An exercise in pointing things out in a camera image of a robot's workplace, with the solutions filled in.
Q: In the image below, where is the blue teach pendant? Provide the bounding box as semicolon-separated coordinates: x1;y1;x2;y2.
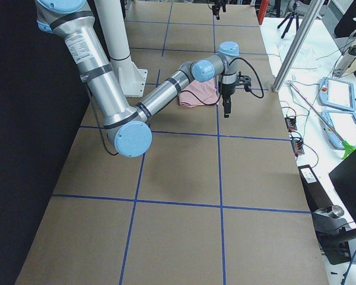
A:
321;110;356;150
319;77;356;112

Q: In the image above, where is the clear plastic bag with paper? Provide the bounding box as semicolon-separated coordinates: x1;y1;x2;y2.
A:
277;43;320;69

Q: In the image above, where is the orange black connector module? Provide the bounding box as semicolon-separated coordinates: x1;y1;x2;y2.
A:
284;116;297;132

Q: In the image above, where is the aluminium frame post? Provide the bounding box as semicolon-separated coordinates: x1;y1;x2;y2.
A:
272;0;324;93

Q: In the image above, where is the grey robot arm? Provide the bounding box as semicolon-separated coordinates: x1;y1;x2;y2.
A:
36;1;239;157

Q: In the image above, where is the black tripod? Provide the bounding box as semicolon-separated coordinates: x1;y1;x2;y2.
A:
277;1;299;39

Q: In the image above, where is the metal rod with green tip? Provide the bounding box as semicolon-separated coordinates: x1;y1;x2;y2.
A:
288;81;356;160

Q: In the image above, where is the brown paper table cover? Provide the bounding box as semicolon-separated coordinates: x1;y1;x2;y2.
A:
17;1;328;284

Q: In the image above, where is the black box device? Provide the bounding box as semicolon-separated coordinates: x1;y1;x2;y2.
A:
298;164;356;265

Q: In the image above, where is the pink Snoopy t-shirt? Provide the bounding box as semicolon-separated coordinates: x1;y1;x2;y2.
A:
179;79;219;107

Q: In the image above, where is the water bottle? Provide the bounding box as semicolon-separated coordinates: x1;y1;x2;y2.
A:
333;45;356;78

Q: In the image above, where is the black monitor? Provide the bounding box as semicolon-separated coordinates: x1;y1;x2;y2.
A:
329;150;356;222

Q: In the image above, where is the red cylinder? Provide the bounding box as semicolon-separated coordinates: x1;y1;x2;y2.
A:
258;0;269;25

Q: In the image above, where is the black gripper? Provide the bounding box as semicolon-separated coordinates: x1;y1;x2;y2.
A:
221;83;236;118
211;0;226;20

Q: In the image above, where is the far blue teach pendant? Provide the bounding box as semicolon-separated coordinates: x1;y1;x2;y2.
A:
319;77;356;112

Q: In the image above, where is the near blue teach pendant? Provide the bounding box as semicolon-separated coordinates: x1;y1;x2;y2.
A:
321;110;356;150

